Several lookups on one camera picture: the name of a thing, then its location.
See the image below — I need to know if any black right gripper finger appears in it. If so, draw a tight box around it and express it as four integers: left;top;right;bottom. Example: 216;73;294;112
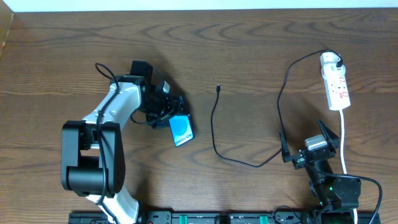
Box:
317;119;340;149
279;132;291;163

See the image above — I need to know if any blue Galaxy smartphone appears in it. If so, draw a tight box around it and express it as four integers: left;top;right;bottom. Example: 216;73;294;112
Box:
169;115;195;147

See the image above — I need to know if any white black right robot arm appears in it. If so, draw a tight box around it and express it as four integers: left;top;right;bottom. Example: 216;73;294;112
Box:
279;120;361;223

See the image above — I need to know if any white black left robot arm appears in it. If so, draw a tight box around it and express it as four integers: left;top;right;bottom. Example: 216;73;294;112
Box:
61;61;195;223

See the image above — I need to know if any white USB charger plug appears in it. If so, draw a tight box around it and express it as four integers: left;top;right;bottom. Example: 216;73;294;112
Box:
320;51;343;68

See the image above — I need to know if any white power strip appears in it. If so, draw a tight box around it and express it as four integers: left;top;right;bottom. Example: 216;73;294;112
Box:
321;63;351;111

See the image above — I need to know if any brown cardboard panel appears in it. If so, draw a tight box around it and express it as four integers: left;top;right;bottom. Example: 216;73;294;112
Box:
0;0;14;55

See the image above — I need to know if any white power strip cord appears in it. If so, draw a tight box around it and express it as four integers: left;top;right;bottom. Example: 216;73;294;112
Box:
338;108;359;224

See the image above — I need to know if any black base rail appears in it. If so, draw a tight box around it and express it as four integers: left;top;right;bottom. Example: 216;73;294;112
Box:
68;210;382;224

